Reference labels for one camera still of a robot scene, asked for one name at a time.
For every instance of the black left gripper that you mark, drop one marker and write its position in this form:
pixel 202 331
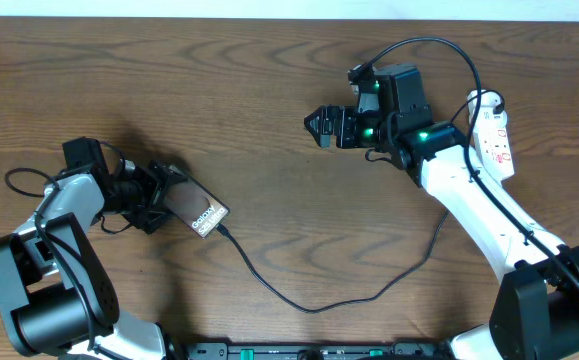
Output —
pixel 152 190

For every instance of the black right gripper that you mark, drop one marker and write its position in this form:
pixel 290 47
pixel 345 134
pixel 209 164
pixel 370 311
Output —
pixel 344 115

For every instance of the Galaxy S25 Ultra smartphone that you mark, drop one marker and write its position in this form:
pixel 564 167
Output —
pixel 193 204

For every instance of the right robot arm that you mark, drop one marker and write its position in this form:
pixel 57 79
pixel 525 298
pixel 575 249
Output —
pixel 536 313

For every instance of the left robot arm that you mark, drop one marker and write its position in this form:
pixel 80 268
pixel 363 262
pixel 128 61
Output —
pixel 55 296

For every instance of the white power strip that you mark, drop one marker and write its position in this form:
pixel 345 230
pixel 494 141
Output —
pixel 492 144

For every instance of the white USB wall charger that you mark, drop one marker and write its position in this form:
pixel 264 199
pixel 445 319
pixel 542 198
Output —
pixel 489 98

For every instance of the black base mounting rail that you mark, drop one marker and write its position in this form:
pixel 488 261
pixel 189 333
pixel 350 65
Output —
pixel 401 350

